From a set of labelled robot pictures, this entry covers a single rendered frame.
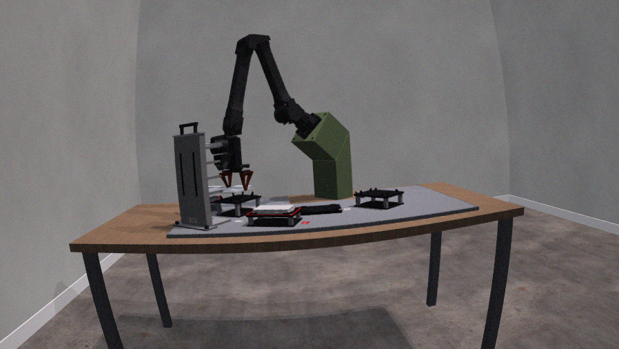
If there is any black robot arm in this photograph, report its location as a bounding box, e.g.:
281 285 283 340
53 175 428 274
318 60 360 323
210 34 322 170

